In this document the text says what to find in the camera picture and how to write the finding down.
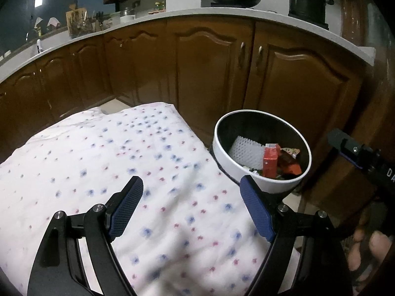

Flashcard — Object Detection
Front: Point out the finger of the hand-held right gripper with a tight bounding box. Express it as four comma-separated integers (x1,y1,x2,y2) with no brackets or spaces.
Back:
327,128,376,171

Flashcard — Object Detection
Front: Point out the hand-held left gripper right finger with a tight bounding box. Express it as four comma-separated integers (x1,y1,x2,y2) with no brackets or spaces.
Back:
240,175,354,296

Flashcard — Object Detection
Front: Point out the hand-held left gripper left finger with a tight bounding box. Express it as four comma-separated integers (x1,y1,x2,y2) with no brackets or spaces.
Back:
27,176,144,296

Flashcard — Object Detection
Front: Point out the white round waste bin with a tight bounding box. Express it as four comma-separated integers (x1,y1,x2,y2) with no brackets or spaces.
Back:
212,109,312,198

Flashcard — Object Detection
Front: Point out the red and white carton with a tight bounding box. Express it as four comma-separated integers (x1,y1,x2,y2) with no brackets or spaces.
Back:
262,143,281,178

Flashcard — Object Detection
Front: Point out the red wrapper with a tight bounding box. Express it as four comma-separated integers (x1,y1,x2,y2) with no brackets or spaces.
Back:
278,152,303,177

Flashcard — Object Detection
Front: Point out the white foam fruit net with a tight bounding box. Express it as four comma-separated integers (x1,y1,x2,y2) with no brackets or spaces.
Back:
229,135,266,169

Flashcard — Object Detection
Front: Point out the person's right hand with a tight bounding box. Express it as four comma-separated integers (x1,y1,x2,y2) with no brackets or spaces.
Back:
347,215,393,284

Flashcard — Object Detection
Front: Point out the white floral blanket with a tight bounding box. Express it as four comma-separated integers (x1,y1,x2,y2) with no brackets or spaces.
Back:
0,102,302,296

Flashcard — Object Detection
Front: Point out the black induction cooker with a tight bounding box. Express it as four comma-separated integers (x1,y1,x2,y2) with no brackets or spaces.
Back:
287,12,330,31

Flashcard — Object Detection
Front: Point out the brown wooden kitchen cabinet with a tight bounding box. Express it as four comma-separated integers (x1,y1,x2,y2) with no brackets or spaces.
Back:
0,17,372,192

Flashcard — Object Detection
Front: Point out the black cooking pot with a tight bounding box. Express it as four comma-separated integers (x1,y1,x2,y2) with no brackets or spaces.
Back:
280,0,335,22

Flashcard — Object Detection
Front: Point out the utensil rack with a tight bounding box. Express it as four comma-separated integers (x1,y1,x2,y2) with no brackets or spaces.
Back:
65,4,100,38

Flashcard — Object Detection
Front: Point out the white kitchen countertop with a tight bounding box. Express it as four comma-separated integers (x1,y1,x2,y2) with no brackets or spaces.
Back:
0,6,376,82

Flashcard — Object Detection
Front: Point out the dark glass window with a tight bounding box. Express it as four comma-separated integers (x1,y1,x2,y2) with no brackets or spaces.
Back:
0,0,105,56

